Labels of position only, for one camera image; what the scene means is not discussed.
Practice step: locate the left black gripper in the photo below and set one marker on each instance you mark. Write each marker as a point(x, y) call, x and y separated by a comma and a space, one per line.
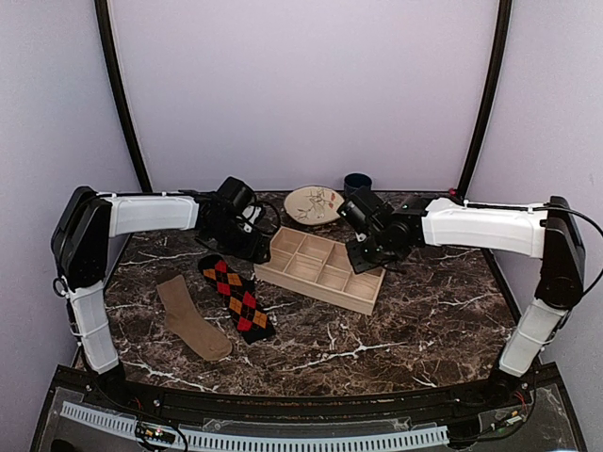
point(253, 250)

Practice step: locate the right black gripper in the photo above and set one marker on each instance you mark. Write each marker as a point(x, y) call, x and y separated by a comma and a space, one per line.
point(360, 263)

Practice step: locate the argyle black red orange sock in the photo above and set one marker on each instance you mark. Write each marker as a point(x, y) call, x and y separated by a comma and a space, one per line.
point(238, 294)

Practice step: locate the wooden compartment tray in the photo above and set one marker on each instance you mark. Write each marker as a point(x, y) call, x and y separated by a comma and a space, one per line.
point(319, 268)

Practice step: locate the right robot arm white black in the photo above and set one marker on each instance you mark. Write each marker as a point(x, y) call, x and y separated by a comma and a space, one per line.
point(542, 231)

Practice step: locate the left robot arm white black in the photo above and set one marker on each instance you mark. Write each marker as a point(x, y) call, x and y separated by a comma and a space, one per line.
point(80, 245)

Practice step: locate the dark blue mug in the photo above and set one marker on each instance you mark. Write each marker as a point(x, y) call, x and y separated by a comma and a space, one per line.
point(354, 181)

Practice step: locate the cream floral ceramic plate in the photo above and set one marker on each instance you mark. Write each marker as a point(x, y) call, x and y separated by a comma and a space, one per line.
point(313, 205)

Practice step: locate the plain brown sock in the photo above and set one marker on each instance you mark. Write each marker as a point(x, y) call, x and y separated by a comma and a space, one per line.
point(183, 319)

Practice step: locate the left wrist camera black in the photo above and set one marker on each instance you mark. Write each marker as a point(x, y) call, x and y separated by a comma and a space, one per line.
point(236, 194)

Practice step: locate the right black frame post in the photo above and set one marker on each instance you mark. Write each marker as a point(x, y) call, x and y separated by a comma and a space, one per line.
point(504, 12)

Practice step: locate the black frame post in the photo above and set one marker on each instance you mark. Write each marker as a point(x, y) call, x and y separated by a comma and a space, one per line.
point(119, 96)
point(504, 12)

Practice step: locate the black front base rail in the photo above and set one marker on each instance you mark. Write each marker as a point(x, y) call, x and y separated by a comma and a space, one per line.
point(461, 400)

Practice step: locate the white slotted cable duct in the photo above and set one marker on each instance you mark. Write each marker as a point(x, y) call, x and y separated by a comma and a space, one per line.
point(157, 437)

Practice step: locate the left black frame post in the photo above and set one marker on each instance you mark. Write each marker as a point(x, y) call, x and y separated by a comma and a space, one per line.
point(119, 96)

